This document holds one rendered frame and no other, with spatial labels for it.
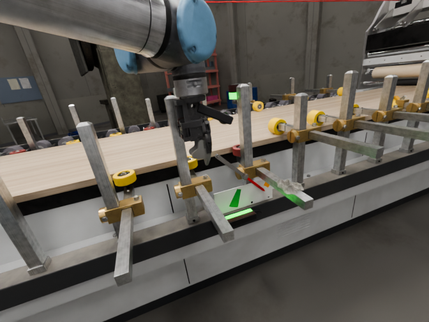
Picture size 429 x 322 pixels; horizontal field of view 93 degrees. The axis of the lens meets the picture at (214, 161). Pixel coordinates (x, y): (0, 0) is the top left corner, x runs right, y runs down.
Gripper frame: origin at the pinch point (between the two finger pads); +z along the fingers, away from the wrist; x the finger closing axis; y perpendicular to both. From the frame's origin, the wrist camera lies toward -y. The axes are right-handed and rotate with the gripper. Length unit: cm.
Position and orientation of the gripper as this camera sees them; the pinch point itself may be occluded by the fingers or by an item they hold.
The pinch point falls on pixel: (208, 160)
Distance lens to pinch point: 64.7
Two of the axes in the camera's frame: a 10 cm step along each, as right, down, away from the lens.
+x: 3.4, 3.2, -8.8
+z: 1.1, 9.2, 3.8
